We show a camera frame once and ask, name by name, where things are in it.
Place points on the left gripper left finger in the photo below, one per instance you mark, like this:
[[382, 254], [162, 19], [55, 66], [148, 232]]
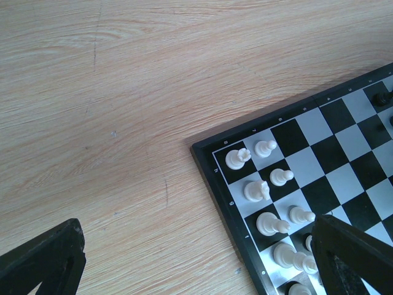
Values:
[[53, 262]]

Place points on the white rook piece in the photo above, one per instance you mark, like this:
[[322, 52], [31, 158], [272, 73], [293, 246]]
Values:
[[236, 159]]

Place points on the white knight piece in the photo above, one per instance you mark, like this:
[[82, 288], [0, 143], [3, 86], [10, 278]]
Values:
[[257, 190]]

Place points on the white bishop piece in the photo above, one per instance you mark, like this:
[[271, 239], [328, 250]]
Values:
[[268, 224]]

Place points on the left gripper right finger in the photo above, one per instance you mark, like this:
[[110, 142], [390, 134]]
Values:
[[346, 256]]

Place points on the white king piece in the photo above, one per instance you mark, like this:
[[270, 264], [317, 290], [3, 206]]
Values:
[[286, 256]]

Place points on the black and silver chessboard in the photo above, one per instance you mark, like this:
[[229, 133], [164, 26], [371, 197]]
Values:
[[330, 153]]

